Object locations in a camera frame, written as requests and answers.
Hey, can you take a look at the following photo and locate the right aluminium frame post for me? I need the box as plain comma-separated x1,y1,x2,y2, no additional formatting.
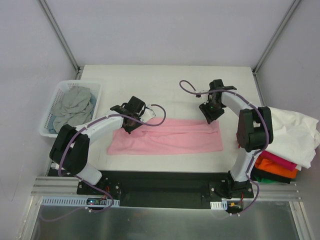
252,0,303,76

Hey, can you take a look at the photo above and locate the slotted cable duct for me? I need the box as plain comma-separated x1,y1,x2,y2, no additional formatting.
210,200,228,211
42,196,120,208

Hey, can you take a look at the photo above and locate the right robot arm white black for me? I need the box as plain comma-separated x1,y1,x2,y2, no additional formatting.
199,79,274,199

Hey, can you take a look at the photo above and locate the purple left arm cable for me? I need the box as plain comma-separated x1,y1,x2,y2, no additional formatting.
39,104,168,222

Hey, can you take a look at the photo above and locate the green t shirt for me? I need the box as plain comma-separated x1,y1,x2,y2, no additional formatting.
253,176,277,184

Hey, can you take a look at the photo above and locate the pink t shirt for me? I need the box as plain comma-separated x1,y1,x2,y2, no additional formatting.
107,118,224,156

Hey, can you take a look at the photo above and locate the right slotted cable duct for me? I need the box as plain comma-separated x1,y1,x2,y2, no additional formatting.
210,200,228,211

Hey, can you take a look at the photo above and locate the white t shirt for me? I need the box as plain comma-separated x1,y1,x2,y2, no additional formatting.
266,107,320,169

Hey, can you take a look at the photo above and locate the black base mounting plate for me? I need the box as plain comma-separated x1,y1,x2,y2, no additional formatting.
76,170,254,209

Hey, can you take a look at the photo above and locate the white plastic laundry basket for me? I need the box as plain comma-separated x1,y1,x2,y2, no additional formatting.
39,80,103,138

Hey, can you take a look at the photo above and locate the orange t shirt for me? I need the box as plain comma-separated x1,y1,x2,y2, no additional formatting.
254,156,298,179

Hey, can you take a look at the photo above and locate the black t shirt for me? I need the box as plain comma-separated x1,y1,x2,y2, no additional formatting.
250,167,292,184

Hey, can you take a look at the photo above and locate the left aluminium frame post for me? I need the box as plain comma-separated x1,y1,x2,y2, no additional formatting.
37,0,83,80

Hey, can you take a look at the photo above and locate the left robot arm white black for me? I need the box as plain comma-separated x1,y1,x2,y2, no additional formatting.
49,96,156,195

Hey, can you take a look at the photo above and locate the aluminium front rail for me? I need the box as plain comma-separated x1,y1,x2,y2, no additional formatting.
31,176,303,202

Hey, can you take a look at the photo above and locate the aluminium frame post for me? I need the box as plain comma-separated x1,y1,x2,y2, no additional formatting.
37,0,83,80
252,0,303,76

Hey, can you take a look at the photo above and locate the magenta t shirt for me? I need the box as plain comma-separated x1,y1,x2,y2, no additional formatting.
260,151,297,171

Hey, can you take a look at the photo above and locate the grey t shirt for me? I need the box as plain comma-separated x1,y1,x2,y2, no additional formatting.
52,86,95,134

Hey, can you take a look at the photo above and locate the light blue t shirt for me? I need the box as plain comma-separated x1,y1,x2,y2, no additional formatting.
47,93,98,135

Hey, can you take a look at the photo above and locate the left slotted cable duct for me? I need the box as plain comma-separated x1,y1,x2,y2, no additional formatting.
42,196,120,208

